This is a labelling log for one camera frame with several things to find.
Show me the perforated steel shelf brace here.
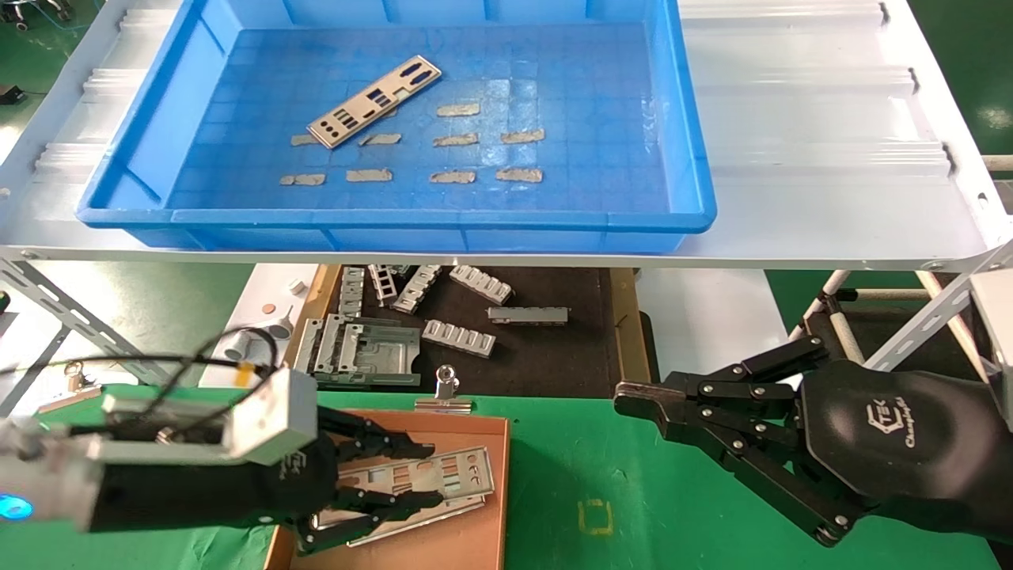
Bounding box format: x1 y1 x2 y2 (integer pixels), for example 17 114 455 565
0 257 171 416
863 241 1013 373

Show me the black tray of metal parts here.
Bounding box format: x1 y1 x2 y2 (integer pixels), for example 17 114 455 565
305 265 654 399

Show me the large folded metal bracket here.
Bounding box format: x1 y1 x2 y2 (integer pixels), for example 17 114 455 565
293 314 423 389

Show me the long grey metal bar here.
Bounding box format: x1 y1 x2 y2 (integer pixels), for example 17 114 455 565
487 306 570 325

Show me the silver binder clip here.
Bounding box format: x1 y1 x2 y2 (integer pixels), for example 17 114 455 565
415 364 474 414

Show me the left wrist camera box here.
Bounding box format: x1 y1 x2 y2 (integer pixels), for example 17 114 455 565
75 367 320 468

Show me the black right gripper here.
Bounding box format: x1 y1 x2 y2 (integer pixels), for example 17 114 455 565
613 336 1004 549

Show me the ribbed metal bracket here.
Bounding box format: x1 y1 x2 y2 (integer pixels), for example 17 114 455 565
422 319 497 359
449 265 515 306

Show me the black camera cable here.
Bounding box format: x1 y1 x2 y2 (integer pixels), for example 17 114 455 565
0 327 279 444

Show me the brown cardboard box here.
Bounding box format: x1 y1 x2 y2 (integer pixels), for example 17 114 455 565
265 409 511 570

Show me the black office chair base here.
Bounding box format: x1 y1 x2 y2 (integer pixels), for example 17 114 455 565
0 0 76 32

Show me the slotted metal shield plate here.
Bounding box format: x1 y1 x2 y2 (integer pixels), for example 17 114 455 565
368 265 399 308
393 265 444 315
339 267 366 319

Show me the white metal shelf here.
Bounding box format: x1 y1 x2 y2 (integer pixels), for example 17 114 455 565
0 0 1013 274

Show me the blue plastic tray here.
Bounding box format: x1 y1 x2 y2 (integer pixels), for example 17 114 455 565
77 0 718 254

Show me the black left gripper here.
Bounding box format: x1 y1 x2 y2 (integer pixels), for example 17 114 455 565
87 406 446 557

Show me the metal io shield plate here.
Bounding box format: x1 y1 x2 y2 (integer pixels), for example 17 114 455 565
307 55 442 150
309 446 496 549

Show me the green table mat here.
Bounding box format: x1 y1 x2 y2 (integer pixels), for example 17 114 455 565
0 384 1013 570

